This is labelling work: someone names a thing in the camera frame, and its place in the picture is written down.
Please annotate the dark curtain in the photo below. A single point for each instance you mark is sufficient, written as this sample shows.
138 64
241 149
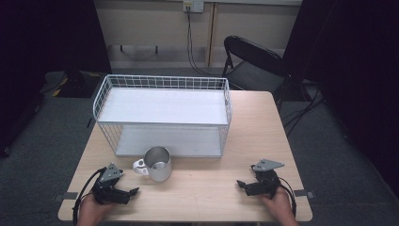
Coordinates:
354 78

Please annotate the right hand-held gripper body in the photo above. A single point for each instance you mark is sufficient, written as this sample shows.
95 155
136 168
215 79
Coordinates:
266 182

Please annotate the person's right hand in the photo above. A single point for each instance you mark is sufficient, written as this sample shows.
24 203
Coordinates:
279 207

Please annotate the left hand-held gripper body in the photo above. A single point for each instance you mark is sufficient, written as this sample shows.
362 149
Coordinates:
106 185

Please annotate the white wall socket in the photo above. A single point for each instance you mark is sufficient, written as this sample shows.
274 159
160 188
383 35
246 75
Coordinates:
193 6

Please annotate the person's left hand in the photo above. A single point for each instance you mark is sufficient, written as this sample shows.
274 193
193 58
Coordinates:
92 212

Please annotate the black folding chair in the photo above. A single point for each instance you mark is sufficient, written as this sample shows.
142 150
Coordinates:
254 67

